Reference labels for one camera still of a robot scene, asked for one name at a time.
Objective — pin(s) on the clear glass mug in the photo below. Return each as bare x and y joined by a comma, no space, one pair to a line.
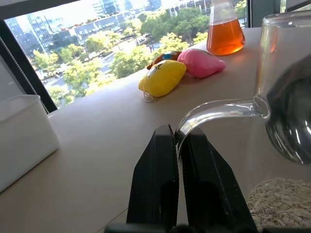
284,80

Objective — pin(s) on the white plastic box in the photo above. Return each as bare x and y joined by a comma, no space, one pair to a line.
23,136

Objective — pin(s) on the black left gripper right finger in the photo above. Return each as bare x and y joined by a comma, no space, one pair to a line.
211,184

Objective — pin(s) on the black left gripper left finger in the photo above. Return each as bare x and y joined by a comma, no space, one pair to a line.
153,179

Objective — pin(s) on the brown plush toy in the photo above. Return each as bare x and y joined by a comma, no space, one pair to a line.
165,57

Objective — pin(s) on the glass flask with orange liquid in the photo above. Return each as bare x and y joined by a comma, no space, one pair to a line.
224,34

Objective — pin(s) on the beige oatmeal flakes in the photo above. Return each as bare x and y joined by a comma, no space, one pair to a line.
281,204

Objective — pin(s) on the pink plush toy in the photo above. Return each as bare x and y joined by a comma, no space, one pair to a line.
200,63

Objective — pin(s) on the yellow plush toy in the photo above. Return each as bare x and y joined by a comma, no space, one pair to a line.
161,78

